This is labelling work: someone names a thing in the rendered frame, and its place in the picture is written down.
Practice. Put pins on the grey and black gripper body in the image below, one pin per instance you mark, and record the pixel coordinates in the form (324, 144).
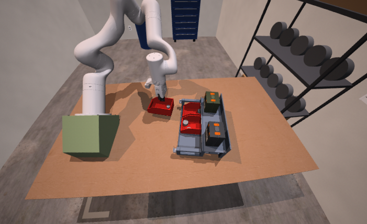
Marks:
(160, 89)

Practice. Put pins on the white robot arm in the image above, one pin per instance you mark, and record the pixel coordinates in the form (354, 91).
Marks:
(88, 51)

